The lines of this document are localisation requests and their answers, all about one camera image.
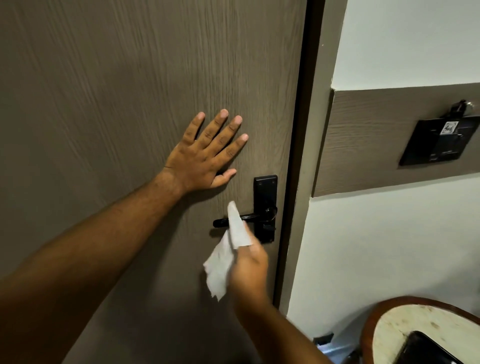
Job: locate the person's right fingers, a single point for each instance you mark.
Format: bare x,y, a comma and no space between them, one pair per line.
258,252

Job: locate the brown door frame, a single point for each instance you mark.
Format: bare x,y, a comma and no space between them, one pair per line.
318,112

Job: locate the person's left thumb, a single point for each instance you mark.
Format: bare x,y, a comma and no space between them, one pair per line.
224,178

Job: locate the brown wood grain door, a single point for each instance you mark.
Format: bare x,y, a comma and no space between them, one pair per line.
112,75

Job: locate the black wall switch panel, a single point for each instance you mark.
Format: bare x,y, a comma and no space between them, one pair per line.
423,146

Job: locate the round table with wood rim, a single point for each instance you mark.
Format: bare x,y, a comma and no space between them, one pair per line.
397,322

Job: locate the person's left middle finger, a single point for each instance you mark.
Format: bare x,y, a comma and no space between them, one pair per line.
225,134

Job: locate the white cleaning wipe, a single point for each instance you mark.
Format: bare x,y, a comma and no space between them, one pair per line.
221,270

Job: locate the person's right forearm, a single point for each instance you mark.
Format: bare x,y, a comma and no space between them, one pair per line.
277,333

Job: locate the person's left forearm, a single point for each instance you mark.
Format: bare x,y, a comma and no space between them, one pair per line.
86,258

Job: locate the black key tag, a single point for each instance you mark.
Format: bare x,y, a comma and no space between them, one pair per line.
459,108

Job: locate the black phone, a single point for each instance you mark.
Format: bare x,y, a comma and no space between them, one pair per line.
420,348

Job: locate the black door lock plate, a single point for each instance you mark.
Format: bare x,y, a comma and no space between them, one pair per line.
264,189

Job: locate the black door stopper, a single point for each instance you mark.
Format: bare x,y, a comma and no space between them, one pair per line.
323,339

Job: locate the person's left hand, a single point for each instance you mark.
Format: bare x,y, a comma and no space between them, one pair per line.
195,165

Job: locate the brown wood wall panel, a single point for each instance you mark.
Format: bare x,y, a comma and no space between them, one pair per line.
367,142

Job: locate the person's left little finger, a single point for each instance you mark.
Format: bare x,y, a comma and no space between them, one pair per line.
194,127

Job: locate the person's right hand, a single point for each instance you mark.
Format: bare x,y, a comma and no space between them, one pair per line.
249,273

